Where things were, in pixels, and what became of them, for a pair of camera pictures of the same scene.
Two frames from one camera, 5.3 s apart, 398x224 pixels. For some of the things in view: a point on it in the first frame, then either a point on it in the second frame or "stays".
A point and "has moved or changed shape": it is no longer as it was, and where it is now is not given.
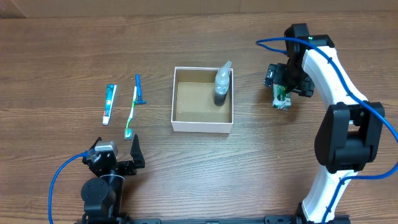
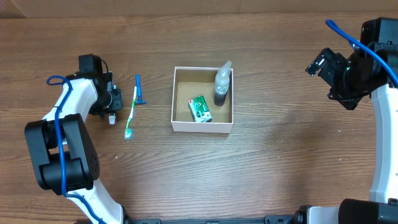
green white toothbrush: (128, 132) stays
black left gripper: (129, 166) → (117, 102)
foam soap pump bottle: (222, 83) stays
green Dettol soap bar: (281, 99) → (200, 109)
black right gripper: (306, 87) → (350, 98)
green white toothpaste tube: (109, 95) has moved or changed shape
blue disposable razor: (138, 100) stays
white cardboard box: (193, 109) stays
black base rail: (268, 219) stays
